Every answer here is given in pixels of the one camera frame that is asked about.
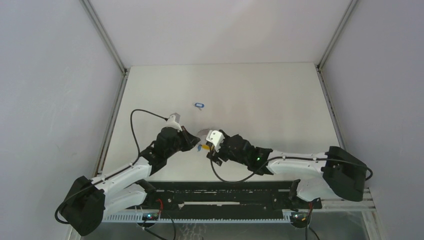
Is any electronics board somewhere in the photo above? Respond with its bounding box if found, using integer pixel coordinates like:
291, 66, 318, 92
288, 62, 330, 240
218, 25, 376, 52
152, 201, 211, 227
142, 212, 160, 222
289, 212, 309, 229

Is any left aluminium frame post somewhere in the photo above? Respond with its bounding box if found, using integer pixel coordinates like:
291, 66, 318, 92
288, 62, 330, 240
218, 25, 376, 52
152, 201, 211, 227
79, 0, 127, 75

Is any right electronics board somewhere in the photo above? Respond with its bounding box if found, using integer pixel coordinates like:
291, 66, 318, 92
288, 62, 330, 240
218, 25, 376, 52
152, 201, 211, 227
289, 212, 309, 229

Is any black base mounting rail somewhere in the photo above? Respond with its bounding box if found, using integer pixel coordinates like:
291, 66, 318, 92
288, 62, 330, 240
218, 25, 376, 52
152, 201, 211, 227
142, 181, 310, 217

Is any metal keyring with yellow tag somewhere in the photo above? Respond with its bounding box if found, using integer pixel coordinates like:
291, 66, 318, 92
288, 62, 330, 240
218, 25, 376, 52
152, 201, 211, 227
196, 128, 211, 151

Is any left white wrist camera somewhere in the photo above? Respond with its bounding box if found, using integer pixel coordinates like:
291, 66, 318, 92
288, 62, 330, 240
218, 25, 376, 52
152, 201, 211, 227
165, 113, 183, 132

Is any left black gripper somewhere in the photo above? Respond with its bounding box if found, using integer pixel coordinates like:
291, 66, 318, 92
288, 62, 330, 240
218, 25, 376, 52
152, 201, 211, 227
165, 125, 200, 159

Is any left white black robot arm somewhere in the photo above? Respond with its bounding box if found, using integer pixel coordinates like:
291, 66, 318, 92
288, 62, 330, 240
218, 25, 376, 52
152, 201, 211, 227
54, 127, 201, 236

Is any left electronics board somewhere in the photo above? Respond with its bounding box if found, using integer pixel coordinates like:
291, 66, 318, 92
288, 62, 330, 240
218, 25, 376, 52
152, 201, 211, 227
142, 212, 160, 222

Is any right aluminium frame post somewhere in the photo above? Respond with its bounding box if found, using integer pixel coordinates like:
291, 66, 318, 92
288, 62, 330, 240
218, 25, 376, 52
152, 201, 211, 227
316, 0, 360, 72

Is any aluminium frame post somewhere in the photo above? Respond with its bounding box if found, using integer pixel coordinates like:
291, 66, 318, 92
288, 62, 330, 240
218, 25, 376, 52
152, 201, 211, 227
79, 0, 127, 75
316, 0, 360, 72

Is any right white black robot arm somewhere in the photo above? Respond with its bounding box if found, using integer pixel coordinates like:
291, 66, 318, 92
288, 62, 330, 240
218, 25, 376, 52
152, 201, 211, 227
205, 130, 373, 208

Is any white slotted cable duct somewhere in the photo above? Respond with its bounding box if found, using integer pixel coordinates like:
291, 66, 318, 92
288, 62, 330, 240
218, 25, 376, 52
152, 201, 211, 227
102, 210, 291, 224

